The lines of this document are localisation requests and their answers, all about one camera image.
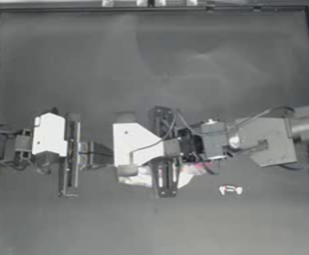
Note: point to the clear bag with pink zip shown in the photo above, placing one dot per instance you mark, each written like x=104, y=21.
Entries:
x=140, y=179

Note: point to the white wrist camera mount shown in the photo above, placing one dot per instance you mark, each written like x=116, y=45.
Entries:
x=50, y=134
x=136, y=142

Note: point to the black table frame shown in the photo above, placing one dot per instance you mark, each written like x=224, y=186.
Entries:
x=73, y=8

